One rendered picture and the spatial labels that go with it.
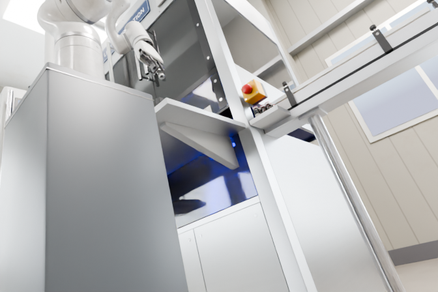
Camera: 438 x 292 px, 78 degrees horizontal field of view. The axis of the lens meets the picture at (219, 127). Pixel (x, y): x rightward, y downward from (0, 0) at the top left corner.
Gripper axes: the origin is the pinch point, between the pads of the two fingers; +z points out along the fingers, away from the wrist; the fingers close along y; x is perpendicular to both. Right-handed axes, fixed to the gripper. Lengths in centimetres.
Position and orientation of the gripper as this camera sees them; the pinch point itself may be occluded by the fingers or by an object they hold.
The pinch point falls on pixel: (157, 68)
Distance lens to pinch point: 109.4
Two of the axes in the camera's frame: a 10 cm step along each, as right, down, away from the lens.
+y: -5.5, -2.7, -7.9
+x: 6.9, -6.8, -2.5
